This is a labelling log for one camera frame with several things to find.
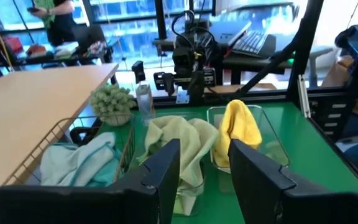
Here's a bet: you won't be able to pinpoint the black laptop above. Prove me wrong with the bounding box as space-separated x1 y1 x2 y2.
71 24 107 47

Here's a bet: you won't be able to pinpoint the black table frame rail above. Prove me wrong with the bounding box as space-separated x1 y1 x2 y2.
147 86 358 110

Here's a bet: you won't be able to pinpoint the silver base bracket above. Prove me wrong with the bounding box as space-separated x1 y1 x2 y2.
175 88 191 105

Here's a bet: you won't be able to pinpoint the red bag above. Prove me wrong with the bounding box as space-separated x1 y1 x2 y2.
0 35 24 54

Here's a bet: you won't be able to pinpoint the wire basket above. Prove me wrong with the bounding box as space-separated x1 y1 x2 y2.
3 113 136 187

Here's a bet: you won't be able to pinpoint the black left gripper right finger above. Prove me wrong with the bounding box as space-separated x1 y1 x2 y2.
227 138 331 224

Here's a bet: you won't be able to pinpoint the teal microfiber towel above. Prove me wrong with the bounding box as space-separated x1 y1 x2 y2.
85 149 122 188

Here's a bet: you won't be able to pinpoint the peach wooden table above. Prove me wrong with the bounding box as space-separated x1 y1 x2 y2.
0 63 119 193

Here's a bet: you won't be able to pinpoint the silver metal bracket strip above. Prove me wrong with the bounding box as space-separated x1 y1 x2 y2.
296 73 311 119

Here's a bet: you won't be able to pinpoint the black office chair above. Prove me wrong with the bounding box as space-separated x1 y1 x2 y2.
70 126 105 146

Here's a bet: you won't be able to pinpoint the grey laptop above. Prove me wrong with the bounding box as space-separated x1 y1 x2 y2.
209 20 253 47

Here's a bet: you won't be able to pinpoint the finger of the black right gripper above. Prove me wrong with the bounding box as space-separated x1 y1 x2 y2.
187 73 205 106
162 74 176 96

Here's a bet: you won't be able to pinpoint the grey chair armrest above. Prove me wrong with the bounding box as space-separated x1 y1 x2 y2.
306 45 335 88

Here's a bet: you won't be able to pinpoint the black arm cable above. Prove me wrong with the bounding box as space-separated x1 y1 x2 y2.
170 9 217 41

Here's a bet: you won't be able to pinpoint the tan cardboard box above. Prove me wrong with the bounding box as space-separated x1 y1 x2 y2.
321 55 356 88

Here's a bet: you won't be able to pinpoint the light blue teal-edged towel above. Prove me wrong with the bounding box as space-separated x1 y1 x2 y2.
40 132 117 187

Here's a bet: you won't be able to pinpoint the clear plastic bin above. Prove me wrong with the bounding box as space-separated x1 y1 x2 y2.
206 105 291 175
135 111 220 217

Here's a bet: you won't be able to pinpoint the black table side frame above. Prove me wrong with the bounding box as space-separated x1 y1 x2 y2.
305 99 358 191

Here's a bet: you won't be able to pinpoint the clear spray bottle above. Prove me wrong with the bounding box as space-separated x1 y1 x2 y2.
131 60 155 125

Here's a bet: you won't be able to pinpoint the yellow microfiber towel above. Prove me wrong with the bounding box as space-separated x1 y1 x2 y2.
212 99 263 169

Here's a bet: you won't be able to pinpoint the black diagonal frame brace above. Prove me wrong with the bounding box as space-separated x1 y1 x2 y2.
233 37 301 100

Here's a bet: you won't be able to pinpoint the black frame post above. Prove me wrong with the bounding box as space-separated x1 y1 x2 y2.
286 0 325 103

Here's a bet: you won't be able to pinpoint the black desk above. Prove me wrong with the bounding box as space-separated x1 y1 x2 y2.
154 39 295 86

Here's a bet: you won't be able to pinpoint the black keyboard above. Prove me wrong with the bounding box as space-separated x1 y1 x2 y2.
231 30 277 59

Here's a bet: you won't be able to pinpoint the black background table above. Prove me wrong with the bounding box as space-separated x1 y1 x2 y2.
0 46 113 70

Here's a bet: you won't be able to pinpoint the black window pillar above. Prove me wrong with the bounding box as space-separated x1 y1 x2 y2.
154 0 168 40

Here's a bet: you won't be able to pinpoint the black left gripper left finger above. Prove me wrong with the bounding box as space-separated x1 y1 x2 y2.
109 139 181 224

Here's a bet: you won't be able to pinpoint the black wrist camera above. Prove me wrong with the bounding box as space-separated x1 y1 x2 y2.
172 46 196 74

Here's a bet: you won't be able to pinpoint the lime green microfiber towel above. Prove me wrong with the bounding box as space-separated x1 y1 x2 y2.
172 118 219 217

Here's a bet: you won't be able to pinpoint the potted pale green plant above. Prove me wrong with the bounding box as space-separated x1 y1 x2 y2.
89 83 137 128

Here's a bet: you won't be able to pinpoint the person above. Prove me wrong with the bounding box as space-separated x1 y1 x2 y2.
26 0 78 47

